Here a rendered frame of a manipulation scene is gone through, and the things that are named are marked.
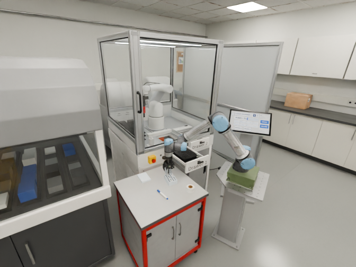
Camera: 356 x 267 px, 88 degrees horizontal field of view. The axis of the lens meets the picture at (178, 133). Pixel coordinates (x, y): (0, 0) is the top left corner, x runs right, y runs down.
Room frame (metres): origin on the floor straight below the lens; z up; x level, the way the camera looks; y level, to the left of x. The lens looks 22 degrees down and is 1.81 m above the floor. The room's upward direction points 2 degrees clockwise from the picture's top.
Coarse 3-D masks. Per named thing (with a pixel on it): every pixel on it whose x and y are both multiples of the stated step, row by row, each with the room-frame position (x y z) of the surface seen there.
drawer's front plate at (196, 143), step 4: (196, 140) 1.94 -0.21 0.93; (200, 140) 1.97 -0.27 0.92; (204, 140) 2.01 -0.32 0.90; (208, 140) 2.04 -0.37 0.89; (192, 144) 1.90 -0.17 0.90; (196, 144) 1.93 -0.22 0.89; (200, 144) 1.97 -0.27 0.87; (204, 144) 2.01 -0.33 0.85; (208, 144) 2.05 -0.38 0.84; (192, 148) 1.90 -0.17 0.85; (196, 148) 1.93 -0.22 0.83
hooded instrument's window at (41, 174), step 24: (24, 144) 0.89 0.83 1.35; (48, 144) 0.95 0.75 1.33; (72, 144) 1.02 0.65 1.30; (96, 144) 1.10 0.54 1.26; (0, 168) 0.82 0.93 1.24; (24, 168) 0.87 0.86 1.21; (48, 168) 0.93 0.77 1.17; (72, 168) 1.00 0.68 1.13; (96, 168) 1.09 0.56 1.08; (0, 192) 0.79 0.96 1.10; (24, 192) 0.85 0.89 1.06; (48, 192) 0.91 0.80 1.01; (72, 192) 0.99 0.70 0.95; (0, 216) 0.77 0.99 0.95
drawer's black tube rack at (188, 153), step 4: (176, 152) 1.70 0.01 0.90; (180, 152) 1.70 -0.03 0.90; (184, 152) 1.71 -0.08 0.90; (188, 152) 1.71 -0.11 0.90; (192, 152) 1.71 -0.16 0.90; (176, 156) 1.66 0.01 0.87; (180, 156) 1.61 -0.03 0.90; (184, 156) 1.61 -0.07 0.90; (188, 156) 1.62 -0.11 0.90; (196, 156) 1.66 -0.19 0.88; (184, 160) 1.57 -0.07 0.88; (188, 160) 1.59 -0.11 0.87
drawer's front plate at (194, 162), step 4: (204, 156) 1.58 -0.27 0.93; (208, 156) 1.60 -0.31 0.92; (192, 160) 1.50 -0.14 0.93; (196, 160) 1.51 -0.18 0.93; (200, 160) 1.54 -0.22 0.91; (204, 160) 1.57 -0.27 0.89; (208, 160) 1.60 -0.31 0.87; (188, 164) 1.45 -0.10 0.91; (192, 164) 1.48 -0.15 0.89; (196, 164) 1.51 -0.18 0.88; (200, 164) 1.54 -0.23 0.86; (204, 164) 1.58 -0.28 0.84; (188, 168) 1.45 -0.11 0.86; (192, 168) 1.48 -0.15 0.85; (196, 168) 1.51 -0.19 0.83; (188, 172) 1.45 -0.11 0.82
